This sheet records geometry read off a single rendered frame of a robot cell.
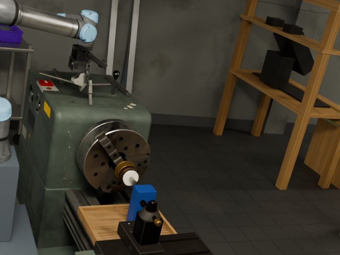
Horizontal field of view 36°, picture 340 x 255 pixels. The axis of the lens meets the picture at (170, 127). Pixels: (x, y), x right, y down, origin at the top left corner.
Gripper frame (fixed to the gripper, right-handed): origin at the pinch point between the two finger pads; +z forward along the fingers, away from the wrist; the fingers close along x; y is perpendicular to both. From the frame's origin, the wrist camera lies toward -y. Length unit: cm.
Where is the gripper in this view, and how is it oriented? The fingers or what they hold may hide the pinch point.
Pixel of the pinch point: (82, 88)
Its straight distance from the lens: 246.4
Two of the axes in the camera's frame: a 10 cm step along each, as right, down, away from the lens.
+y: -8.8, -0.2, -4.8
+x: 4.3, 4.0, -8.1
